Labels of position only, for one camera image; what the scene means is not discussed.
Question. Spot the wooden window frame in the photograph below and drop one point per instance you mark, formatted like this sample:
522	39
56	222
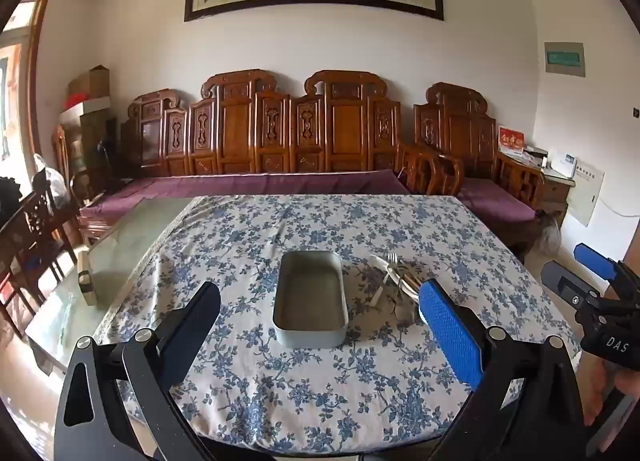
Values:
35	71

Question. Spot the white plastic bag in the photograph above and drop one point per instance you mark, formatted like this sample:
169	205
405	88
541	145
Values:
50	186

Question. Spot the clear plastic bag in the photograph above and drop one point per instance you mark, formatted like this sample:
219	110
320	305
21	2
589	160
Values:
550	233

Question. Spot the grey wall box green label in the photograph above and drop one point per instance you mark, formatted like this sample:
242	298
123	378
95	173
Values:
565	58

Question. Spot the wooden side table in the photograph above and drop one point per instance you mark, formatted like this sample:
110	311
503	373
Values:
555	191

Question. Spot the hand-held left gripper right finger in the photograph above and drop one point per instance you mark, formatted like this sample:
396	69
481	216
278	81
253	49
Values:
450	336

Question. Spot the carved wooden armchair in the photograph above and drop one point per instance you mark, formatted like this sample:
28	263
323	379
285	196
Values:
460	141

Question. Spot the black cloth bundle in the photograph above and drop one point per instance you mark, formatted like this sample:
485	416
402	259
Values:
9	196

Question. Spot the carved wooden sofa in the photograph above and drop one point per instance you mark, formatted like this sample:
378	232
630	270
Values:
250	131

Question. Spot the person's right hand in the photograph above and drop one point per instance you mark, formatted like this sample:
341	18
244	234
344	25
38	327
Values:
597	391

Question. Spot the red box on side table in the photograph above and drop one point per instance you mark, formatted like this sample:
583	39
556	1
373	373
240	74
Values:
511	140

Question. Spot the brown cardboard box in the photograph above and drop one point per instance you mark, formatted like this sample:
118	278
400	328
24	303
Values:
90	81

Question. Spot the rectangular metal tray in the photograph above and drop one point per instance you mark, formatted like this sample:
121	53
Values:
310	291

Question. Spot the carved wooden chair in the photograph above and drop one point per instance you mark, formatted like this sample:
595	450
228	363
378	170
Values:
35	241

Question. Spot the white box with red flowers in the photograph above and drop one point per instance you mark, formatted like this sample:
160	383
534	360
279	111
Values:
85	106

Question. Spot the purple armchair cushion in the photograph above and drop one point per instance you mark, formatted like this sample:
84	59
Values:
495	203

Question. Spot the brown wooden chopstick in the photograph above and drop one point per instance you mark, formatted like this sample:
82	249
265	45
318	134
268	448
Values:
407	286
411	283

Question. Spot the blue floral tablecloth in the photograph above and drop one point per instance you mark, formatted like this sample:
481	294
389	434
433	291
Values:
250	391

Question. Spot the white desk phone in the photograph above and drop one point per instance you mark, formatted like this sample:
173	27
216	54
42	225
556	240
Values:
569	165

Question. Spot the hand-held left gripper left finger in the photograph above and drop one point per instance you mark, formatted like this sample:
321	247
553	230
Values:
192	336

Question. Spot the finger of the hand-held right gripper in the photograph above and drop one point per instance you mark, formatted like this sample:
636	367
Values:
595	261
565	286

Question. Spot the white wall panel box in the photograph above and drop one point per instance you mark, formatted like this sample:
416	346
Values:
585	198

